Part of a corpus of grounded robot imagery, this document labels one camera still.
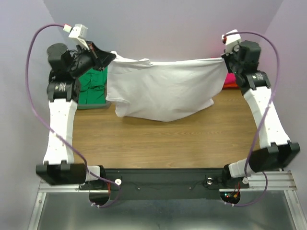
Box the green t shirt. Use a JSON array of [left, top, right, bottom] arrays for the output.
[[78, 68, 107, 105]]

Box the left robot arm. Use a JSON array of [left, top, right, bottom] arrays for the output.
[[35, 41, 116, 185]]

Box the purple cable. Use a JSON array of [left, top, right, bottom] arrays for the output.
[[25, 23, 122, 208], [224, 31, 281, 207]]

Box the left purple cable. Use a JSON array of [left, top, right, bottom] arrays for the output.
[[25, 23, 122, 208]]

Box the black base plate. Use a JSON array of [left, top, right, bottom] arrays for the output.
[[79, 169, 250, 201]]

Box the grey plastic bin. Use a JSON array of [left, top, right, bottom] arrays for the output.
[[77, 102, 111, 110]]

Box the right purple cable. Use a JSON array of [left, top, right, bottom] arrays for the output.
[[224, 31, 281, 207]]

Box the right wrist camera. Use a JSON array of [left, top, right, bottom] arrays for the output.
[[221, 29, 241, 54]]

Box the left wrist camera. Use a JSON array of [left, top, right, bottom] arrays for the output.
[[63, 24, 90, 50]]

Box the aluminium frame rail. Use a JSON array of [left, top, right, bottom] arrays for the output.
[[38, 171, 297, 193]]

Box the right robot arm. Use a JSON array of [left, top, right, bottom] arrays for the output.
[[222, 40, 300, 184]]

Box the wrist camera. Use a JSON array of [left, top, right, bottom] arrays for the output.
[[63, 24, 90, 50], [221, 29, 241, 54]]

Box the white t shirt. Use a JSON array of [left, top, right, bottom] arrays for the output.
[[106, 55, 227, 122]]

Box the pink folded t shirt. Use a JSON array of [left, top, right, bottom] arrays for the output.
[[224, 73, 236, 85]]

